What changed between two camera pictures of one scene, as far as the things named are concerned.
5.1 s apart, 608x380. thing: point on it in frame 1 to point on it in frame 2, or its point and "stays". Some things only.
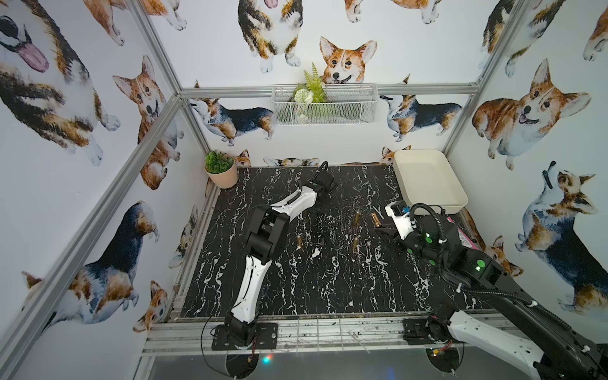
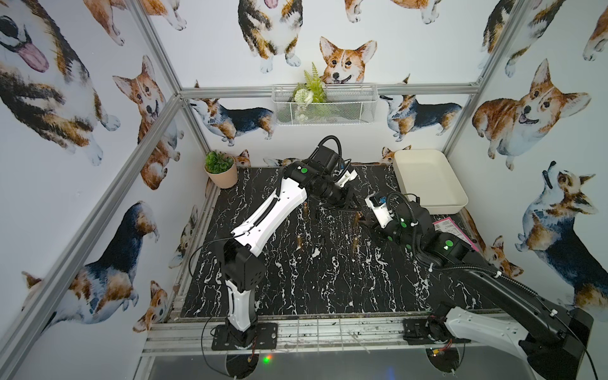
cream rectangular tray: (427, 176) stays
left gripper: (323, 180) to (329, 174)
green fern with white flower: (309, 92) stays
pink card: (465, 240) stays
